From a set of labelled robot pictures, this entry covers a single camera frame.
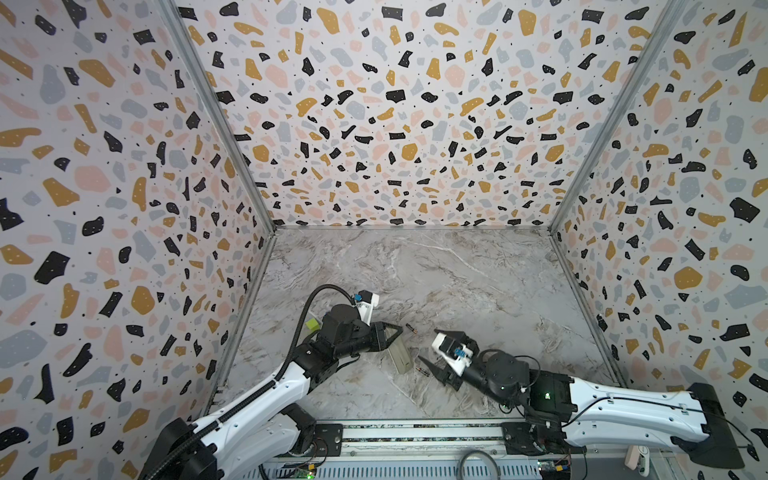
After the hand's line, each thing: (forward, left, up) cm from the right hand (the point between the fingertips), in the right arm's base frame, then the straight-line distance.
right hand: (427, 341), depth 65 cm
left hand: (+6, +6, -7) cm, 11 cm away
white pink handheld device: (-18, -51, -23) cm, 59 cm away
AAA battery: (+15, +3, -25) cm, 29 cm away
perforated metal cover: (-21, +3, -24) cm, 32 cm away
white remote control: (+1, +6, -11) cm, 13 cm away
